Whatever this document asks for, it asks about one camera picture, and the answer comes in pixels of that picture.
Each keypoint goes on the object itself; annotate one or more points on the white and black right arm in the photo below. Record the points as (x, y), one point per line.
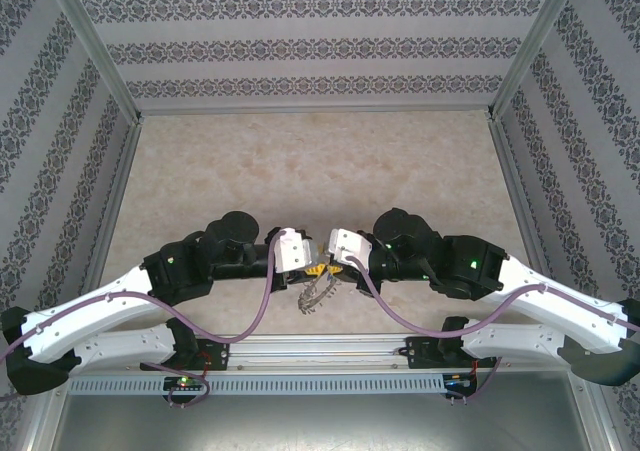
(565, 311)

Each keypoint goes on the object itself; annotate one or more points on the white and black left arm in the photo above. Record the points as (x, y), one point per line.
(85, 316)

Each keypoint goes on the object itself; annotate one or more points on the small circuit board green light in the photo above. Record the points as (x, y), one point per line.
(186, 383)

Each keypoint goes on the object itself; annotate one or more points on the grey metal shelf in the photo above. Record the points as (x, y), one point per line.
(320, 423)

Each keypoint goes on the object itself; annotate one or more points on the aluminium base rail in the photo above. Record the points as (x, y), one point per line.
(320, 351)

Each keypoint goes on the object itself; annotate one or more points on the thin aluminium frame rail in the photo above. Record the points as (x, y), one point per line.
(315, 111)

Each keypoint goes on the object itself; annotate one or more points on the aluminium frame post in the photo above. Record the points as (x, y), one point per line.
(532, 46)
(95, 46)

